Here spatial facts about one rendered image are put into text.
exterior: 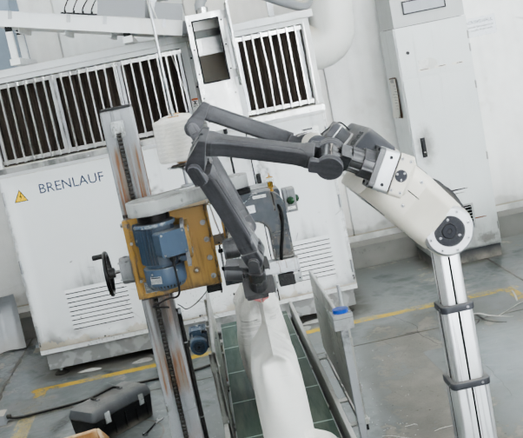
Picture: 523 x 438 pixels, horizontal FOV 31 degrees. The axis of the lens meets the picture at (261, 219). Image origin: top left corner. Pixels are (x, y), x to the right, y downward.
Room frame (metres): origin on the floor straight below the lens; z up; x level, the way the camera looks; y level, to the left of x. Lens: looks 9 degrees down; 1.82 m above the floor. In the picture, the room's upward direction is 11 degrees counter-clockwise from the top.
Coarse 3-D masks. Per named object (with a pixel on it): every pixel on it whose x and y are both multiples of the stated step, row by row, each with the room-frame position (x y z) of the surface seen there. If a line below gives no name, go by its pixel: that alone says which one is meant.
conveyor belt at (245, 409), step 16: (288, 320) 5.09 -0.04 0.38; (224, 336) 5.02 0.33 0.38; (240, 368) 4.41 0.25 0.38; (304, 368) 4.22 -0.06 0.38; (240, 384) 4.18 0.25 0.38; (304, 384) 4.01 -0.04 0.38; (240, 400) 3.98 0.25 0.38; (320, 400) 3.78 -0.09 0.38; (240, 416) 3.78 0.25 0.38; (256, 416) 3.74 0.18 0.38; (320, 416) 3.60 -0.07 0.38; (240, 432) 3.61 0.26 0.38; (256, 432) 3.57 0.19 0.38; (336, 432) 3.41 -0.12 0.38
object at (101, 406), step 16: (128, 384) 5.08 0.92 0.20; (144, 384) 5.06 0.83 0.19; (96, 400) 4.90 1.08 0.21; (112, 400) 4.89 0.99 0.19; (128, 400) 4.94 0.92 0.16; (144, 400) 5.02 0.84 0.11; (80, 416) 4.82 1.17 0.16; (96, 416) 4.77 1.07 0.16; (112, 416) 4.84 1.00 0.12; (128, 416) 4.92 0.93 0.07; (144, 416) 5.01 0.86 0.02; (80, 432) 4.85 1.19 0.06; (112, 432) 4.83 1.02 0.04
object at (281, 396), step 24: (264, 312) 2.97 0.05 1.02; (264, 336) 3.23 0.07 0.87; (264, 360) 3.07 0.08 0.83; (288, 360) 3.08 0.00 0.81; (264, 384) 3.06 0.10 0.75; (288, 384) 3.05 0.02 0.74; (264, 408) 3.08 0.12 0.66; (288, 408) 3.04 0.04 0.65; (264, 432) 3.17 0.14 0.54; (288, 432) 3.04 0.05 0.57
